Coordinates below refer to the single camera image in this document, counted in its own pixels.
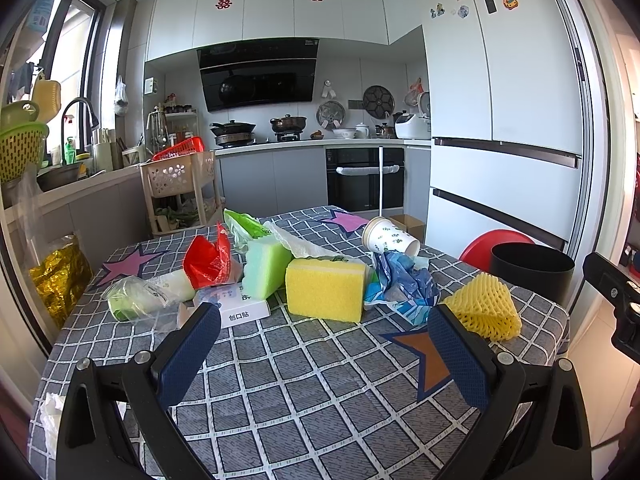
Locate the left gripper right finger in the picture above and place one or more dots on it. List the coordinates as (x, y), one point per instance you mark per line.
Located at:
(532, 423)

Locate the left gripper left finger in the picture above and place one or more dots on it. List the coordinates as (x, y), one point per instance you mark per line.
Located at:
(92, 440)

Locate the green label plastic bottle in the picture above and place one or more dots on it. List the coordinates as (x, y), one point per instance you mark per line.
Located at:
(133, 298)

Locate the blue cracker wrapper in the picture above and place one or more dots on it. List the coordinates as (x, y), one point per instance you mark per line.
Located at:
(404, 284)

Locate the red snack wrapper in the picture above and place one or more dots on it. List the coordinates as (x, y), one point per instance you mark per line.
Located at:
(208, 263)

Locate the green plastic bag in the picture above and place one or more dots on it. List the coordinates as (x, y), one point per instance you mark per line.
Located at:
(244, 228)

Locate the black trash bin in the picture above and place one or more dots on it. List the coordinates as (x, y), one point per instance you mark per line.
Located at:
(538, 268)

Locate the black kitchen faucet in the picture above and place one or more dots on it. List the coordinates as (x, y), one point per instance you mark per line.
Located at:
(80, 112)

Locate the yellow foam fruit net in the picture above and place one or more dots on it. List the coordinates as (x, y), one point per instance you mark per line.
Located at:
(484, 306)

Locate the red stool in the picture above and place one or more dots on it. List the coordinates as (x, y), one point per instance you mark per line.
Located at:
(478, 253)

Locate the gold foil bag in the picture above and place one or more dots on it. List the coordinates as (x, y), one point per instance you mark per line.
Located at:
(61, 278)

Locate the white bandage box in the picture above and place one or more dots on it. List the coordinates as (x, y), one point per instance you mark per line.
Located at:
(234, 306)

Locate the cardboard box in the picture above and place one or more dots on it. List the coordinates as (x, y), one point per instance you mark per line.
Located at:
(414, 227)

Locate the white refrigerator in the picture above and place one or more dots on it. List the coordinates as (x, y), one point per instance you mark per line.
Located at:
(512, 122)

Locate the printed paper cup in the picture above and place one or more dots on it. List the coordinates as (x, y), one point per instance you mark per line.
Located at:
(382, 235)

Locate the green sponge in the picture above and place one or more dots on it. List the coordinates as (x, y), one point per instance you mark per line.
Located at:
(265, 265)

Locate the yellow sponge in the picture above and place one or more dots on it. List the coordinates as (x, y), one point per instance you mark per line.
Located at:
(332, 290)

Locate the white rice cooker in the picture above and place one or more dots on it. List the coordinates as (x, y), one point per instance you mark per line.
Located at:
(413, 126)

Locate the beige storage cart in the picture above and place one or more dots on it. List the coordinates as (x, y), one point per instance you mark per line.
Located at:
(181, 192)

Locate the black built-in oven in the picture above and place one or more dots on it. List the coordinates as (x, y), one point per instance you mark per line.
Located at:
(352, 178)

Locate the green colander basket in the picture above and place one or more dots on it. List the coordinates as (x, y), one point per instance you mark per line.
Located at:
(21, 145)

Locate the red plastic basket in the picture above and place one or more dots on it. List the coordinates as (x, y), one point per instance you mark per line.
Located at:
(188, 146)

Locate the black wok on stove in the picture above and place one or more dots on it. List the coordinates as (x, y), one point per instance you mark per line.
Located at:
(232, 134)

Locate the brown pot on stove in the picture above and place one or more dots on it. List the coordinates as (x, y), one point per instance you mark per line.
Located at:
(288, 128)

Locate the black range hood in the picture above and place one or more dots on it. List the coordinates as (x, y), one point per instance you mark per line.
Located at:
(258, 72)

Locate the white upper cabinets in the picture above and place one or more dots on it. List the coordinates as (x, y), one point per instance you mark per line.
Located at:
(181, 25)

